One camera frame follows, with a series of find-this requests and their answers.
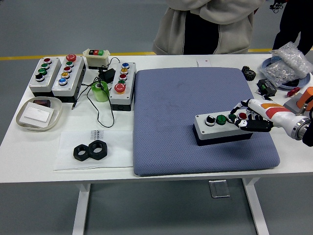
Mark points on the green tape roll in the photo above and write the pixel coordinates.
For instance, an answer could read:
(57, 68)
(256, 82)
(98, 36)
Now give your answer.
(100, 95)

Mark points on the blue-grey quilted mat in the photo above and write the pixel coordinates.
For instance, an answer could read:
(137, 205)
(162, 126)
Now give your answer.
(166, 122)

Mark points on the grey four-control button box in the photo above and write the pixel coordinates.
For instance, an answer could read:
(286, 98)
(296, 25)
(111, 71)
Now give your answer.
(215, 131)

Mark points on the red clip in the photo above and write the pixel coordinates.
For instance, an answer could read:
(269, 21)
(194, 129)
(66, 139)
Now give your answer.
(292, 92)

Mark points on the grey box with narrow base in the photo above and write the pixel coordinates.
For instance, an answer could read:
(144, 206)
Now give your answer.
(129, 83)

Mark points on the grey block base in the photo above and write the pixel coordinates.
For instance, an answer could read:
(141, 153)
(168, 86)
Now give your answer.
(292, 105)

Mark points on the white oval tray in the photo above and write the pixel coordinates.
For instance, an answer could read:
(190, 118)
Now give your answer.
(56, 105)

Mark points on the clear bracket under table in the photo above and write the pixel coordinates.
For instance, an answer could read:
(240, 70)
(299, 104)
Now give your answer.
(218, 189)

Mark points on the bystander person in black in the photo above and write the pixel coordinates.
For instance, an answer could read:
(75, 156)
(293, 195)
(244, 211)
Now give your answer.
(291, 19)

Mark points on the grey box with black knob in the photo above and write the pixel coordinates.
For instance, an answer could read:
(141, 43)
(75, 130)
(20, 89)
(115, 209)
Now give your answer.
(52, 71)

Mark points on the dark brown small part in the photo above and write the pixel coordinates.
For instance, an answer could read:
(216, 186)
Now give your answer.
(41, 102)

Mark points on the cream three-button switch box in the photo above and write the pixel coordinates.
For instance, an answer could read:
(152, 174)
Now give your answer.
(95, 58)

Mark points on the black power adapter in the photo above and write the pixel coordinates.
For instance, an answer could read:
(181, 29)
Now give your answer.
(107, 75)

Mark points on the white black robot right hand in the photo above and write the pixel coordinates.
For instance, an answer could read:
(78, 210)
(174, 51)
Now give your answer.
(269, 112)

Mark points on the clear bag of washers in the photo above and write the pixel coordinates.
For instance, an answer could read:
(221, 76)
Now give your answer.
(281, 72)

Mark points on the small black hex nut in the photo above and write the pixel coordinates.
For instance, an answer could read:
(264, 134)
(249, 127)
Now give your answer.
(78, 156)

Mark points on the white table leg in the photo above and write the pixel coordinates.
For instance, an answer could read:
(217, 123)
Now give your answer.
(80, 213)
(256, 208)

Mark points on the black gear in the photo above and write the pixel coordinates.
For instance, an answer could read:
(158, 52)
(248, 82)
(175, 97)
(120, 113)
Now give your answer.
(249, 73)

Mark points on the white card with red mark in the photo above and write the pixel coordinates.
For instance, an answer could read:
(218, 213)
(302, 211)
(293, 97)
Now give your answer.
(203, 62)

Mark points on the large black hex nut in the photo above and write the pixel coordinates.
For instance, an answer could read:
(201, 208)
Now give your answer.
(94, 154)

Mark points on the clear printed plastic sheet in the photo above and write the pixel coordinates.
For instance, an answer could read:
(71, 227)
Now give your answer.
(117, 151)

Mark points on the black module with green terminal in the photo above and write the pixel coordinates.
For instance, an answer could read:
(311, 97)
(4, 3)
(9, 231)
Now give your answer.
(267, 88)

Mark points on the white wall switch plate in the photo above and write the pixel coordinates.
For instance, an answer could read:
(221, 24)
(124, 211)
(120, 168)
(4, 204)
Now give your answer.
(36, 115)

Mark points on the bubble wrap bag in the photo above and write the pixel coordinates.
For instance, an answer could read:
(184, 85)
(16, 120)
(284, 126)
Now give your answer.
(291, 55)

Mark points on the blue plate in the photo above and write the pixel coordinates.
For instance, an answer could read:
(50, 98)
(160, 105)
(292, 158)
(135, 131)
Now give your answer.
(304, 82)

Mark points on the grey box with wide base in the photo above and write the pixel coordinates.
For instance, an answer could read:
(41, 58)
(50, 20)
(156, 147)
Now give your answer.
(73, 78)

